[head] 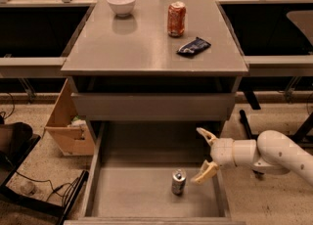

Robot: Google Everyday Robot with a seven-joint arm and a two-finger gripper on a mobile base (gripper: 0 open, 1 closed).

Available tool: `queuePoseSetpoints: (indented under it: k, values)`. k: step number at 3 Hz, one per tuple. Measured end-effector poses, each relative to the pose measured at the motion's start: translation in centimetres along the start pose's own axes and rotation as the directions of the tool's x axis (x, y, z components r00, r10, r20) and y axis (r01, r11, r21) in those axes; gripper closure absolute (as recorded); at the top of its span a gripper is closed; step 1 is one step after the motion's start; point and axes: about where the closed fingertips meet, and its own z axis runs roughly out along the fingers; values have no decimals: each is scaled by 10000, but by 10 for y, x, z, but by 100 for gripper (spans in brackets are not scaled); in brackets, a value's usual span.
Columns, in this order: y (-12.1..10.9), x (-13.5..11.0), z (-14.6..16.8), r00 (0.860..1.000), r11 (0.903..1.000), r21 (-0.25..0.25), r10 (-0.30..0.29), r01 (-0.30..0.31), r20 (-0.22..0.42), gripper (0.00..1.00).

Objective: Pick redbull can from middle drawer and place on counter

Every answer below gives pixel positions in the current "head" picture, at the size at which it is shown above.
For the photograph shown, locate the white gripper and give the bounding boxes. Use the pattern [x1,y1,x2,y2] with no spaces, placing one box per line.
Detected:
[191,127,235,185]

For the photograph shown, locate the orange soda can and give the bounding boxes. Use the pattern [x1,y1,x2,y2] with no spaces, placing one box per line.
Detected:
[167,1,186,37]

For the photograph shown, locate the grey rail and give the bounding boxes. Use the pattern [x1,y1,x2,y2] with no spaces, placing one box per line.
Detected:
[244,55,313,77]
[0,57,66,78]

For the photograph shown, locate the dark bag on floor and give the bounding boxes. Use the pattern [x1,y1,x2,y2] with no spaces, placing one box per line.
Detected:
[0,122,33,166]

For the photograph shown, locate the white ceramic bowl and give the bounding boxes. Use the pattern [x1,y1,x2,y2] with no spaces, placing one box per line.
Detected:
[107,0,136,17]

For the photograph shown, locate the black floor cable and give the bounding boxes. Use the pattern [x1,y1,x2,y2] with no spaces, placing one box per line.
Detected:
[14,170,81,207]

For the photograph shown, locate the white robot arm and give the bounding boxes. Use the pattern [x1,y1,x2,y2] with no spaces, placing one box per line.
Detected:
[191,128,313,185]

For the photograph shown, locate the black frame on floor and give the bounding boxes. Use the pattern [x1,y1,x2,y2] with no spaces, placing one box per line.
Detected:
[0,135,89,225]

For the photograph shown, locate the brown cardboard box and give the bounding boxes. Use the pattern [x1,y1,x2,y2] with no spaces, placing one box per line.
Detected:
[45,81,94,156]

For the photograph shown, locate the open middle drawer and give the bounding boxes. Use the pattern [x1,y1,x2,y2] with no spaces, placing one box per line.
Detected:
[64,121,246,225]

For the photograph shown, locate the closed top drawer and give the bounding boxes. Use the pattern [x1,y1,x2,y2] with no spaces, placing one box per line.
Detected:
[71,93,235,121]

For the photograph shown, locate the silver redbull can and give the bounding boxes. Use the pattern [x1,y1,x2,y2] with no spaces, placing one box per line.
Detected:
[171,169,187,196]

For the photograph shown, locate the grey right side rail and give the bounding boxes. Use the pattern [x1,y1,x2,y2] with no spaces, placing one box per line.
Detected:
[244,55,313,77]

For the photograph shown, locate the grey drawer cabinet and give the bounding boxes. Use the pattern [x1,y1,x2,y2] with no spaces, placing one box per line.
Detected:
[60,0,249,145]

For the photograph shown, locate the blue snack bag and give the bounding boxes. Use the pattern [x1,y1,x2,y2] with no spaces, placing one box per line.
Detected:
[176,37,211,57]

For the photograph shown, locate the grey left side rail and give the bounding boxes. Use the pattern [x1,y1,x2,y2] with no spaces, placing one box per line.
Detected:
[0,57,66,78]

